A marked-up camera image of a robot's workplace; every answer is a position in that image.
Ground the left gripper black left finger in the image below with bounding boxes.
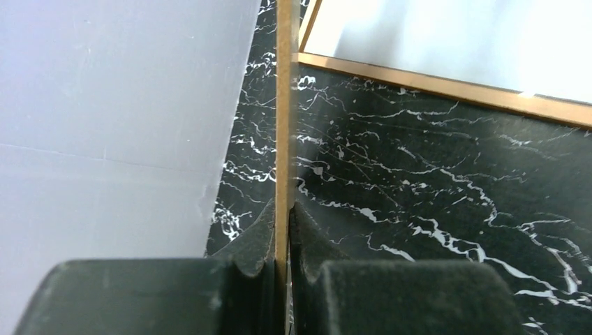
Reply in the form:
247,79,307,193
15,202,278,334

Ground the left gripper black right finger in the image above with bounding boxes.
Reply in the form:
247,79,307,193
289,204,525,334

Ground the brown cardboard backing board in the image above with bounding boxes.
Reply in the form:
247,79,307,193
274,0,300,334

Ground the wooden picture frame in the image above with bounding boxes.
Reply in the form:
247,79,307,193
298,1,591,129

